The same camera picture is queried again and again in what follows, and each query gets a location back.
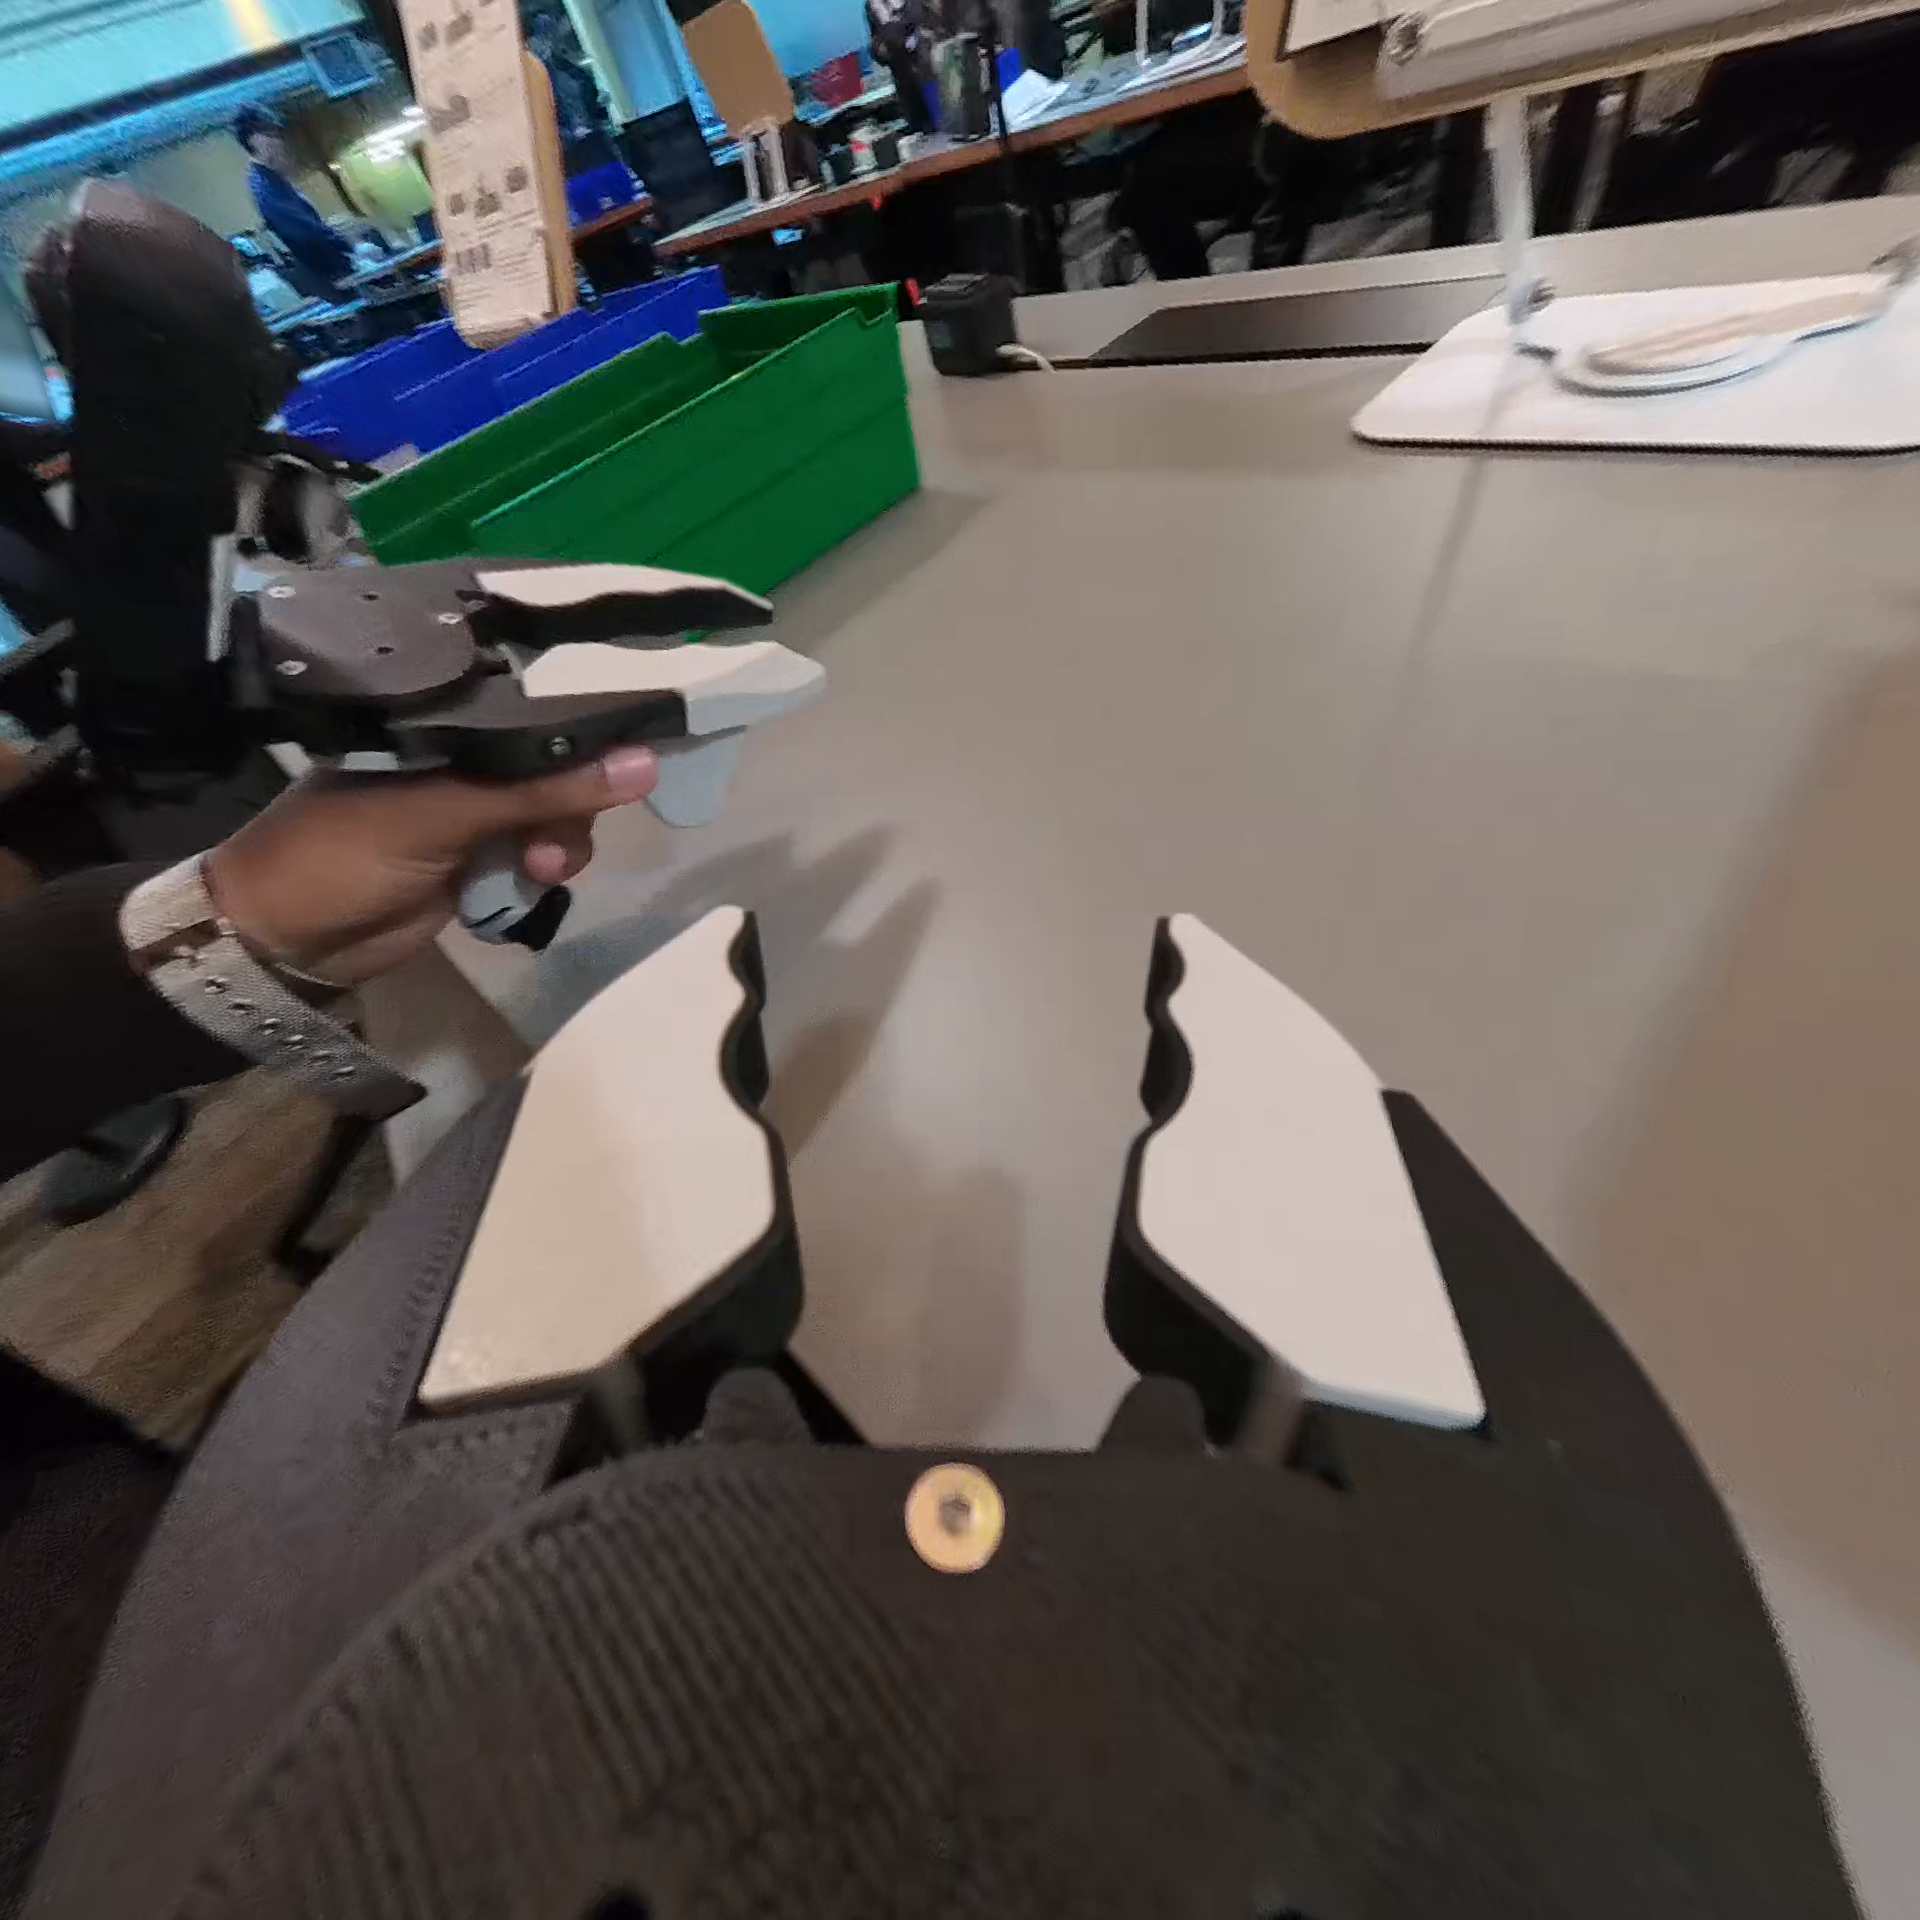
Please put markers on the person's left hand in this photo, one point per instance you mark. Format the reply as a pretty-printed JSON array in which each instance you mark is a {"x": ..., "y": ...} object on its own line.
[{"x": 359, "y": 855}]

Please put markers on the blue plastic bin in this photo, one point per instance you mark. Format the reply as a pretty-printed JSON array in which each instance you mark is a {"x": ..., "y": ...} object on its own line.
[{"x": 451, "y": 376}]

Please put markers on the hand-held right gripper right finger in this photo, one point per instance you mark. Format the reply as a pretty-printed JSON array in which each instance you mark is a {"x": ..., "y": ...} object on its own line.
[{"x": 1306, "y": 1231}]

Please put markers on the wooden top table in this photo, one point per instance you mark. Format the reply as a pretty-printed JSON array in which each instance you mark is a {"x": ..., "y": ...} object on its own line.
[{"x": 975, "y": 150}]

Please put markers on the black battery charger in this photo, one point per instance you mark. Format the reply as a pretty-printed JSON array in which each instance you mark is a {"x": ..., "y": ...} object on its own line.
[{"x": 962, "y": 324}]

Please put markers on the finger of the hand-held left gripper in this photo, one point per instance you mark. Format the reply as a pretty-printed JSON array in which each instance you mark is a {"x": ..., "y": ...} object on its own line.
[
  {"x": 630, "y": 598},
  {"x": 720, "y": 683}
]

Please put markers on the tan board on white stand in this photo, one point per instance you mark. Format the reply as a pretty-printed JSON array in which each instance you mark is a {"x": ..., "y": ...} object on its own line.
[{"x": 743, "y": 77}]

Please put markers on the narrow instruction board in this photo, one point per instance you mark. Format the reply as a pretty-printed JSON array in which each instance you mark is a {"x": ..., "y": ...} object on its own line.
[{"x": 488, "y": 165}]

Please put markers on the green plastic bin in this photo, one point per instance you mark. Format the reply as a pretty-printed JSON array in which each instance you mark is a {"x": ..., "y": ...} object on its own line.
[{"x": 720, "y": 451}]

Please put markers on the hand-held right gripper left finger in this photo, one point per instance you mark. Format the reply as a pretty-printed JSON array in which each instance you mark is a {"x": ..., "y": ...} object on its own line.
[{"x": 615, "y": 1202}]

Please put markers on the black office chair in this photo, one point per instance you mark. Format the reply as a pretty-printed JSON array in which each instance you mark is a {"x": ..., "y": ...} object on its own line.
[{"x": 113, "y": 1155}]

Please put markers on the grey desk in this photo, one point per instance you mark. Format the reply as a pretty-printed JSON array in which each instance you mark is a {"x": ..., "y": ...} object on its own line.
[{"x": 1350, "y": 676}]

